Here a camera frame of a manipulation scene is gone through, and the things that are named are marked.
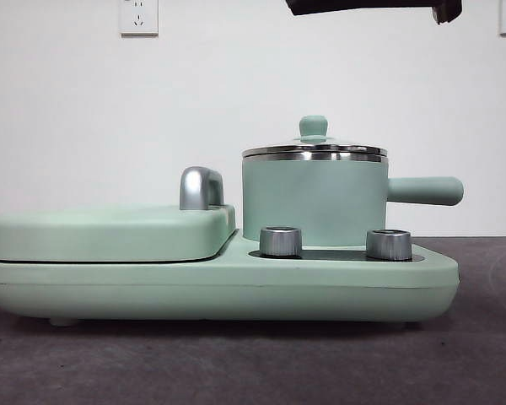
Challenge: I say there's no glass pot lid green knob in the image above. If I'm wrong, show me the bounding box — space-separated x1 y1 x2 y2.
241 115 389 156

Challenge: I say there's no silver control knob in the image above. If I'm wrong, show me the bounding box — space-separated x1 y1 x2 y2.
259 225 304 257
365 229 414 261

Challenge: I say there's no green breakfast machine base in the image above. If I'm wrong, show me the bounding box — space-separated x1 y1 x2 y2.
0 234 460 328

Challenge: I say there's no green hinged griddle lid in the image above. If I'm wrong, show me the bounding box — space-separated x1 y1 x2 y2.
0 203 239 263

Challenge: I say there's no green pot with handle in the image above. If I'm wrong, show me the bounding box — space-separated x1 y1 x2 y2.
241 154 465 248

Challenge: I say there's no silver griddle lid handle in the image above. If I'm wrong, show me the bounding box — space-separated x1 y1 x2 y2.
179 166 226 211

